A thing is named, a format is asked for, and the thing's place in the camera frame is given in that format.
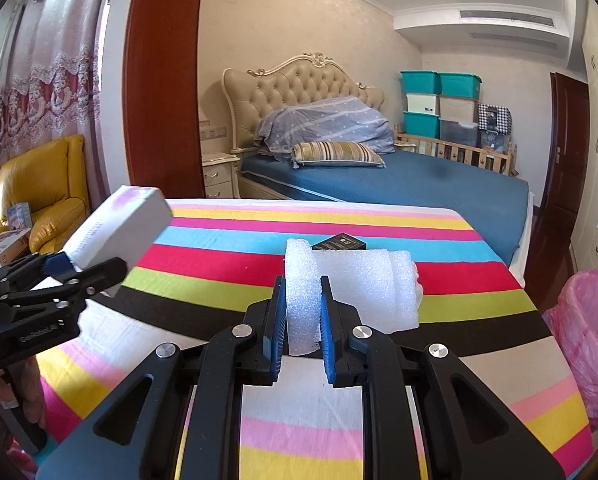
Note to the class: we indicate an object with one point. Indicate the white nightstand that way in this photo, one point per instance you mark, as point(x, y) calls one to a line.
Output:
point(219, 175)

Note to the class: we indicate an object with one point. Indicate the beige tufted headboard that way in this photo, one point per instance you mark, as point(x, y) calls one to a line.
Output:
point(299, 85)

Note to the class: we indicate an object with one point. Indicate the dark bag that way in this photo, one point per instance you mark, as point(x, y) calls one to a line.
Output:
point(494, 140)

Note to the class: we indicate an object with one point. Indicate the white rectangular box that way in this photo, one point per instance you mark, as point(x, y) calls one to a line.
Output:
point(119, 230)

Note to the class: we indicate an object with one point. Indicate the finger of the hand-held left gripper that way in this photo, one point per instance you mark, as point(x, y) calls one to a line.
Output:
point(99, 272)
point(56, 262)

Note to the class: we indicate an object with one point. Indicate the white storage box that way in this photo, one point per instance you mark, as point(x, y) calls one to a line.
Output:
point(421, 103)

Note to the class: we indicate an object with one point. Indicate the striped pillow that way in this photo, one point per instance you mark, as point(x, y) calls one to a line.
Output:
point(336, 152)

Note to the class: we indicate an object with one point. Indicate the bed with blue sheet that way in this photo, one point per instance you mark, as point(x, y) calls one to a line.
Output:
point(279, 192)

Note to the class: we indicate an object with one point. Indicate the light blue patterned pillow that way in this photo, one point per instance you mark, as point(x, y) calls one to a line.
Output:
point(329, 120)

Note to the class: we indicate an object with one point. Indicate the beige storage box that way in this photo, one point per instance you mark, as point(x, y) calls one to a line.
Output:
point(459, 108)

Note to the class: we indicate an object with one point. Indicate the wall switch panel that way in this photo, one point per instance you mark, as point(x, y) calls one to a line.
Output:
point(213, 131)

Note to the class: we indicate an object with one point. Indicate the blue bed mattress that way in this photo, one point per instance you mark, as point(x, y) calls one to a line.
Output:
point(429, 190)

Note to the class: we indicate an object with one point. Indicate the black white checkered bag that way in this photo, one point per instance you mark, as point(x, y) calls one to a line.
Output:
point(495, 117)

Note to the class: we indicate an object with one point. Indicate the striped colourful tablecloth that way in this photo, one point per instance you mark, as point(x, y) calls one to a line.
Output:
point(204, 260)

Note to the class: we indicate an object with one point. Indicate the white foam sheet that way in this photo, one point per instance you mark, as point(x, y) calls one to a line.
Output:
point(369, 290)

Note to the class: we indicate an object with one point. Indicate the flat picture box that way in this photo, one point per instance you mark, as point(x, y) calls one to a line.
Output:
point(6, 247)

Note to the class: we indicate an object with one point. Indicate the red-brown wooden panel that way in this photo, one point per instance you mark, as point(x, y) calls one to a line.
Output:
point(161, 85)

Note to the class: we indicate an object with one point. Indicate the colourful toy box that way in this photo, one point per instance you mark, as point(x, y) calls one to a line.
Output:
point(19, 216)

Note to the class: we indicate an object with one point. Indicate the small black box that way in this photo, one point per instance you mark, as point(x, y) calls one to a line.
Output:
point(339, 242)

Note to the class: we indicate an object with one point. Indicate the dark red wooden door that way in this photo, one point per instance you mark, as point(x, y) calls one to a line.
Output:
point(569, 150)

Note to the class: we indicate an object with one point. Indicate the yellow leather armchair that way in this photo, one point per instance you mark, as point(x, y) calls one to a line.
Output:
point(34, 180)

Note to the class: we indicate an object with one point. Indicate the ceiling air vent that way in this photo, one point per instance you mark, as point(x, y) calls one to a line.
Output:
point(506, 17)

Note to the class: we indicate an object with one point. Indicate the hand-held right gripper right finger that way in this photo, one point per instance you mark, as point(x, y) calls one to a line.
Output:
point(329, 335)

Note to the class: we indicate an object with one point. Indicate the pink lace curtain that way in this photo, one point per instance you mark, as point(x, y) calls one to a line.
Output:
point(54, 60)

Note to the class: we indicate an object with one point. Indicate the grey clear storage box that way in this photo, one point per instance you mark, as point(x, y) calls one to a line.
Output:
point(459, 133)

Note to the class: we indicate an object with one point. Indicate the wooden crib rail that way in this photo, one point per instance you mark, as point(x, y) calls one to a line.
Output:
point(454, 150)

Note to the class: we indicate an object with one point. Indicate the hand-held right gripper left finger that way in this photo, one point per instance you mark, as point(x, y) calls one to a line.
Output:
point(279, 330)

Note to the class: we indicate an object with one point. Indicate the bin with pink bag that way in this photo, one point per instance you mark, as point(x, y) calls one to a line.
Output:
point(589, 340)

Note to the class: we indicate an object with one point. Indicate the teal storage box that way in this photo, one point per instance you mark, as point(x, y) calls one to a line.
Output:
point(421, 125)
point(420, 82)
point(460, 85)

